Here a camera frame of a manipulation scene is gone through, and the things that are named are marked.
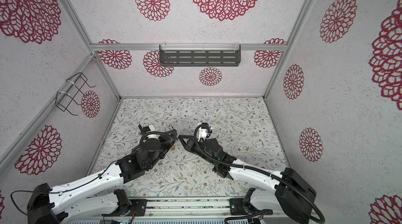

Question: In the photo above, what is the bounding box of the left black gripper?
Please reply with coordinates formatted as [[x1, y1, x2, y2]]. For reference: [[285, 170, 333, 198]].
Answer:
[[148, 129, 176, 170]]

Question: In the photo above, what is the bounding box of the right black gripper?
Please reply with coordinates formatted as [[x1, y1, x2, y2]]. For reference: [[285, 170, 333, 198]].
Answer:
[[180, 134, 218, 167]]

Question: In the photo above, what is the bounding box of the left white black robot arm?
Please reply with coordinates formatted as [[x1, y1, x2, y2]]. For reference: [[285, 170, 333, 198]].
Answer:
[[27, 129, 178, 224]]

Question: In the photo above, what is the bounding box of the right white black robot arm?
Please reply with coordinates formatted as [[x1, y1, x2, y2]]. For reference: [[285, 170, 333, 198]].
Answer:
[[179, 135, 325, 224]]

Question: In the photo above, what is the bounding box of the right black corrugated cable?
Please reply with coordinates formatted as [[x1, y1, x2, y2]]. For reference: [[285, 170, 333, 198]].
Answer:
[[193, 123, 326, 224]]

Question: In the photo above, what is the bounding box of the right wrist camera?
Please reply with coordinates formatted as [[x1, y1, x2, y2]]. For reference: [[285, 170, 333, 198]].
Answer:
[[196, 122, 213, 142]]

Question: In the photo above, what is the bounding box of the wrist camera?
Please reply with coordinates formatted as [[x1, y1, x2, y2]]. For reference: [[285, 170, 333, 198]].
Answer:
[[138, 125, 156, 136], [196, 122, 213, 142]]

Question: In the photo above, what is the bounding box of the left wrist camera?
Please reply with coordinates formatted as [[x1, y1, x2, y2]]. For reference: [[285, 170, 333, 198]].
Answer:
[[138, 125, 156, 136]]

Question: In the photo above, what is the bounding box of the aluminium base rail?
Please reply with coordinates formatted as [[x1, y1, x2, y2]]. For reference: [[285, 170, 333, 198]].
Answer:
[[55, 195, 320, 220]]

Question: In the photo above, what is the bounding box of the left thin black cable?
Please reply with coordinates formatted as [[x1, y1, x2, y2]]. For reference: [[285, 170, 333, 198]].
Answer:
[[10, 161, 117, 217]]

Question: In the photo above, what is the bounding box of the dark metal wall shelf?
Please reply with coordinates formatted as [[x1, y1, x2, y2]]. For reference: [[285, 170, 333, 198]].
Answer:
[[159, 45, 241, 67]]

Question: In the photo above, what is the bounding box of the black wire wall basket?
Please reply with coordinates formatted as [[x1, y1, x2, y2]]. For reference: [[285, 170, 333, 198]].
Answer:
[[54, 72, 95, 116]]

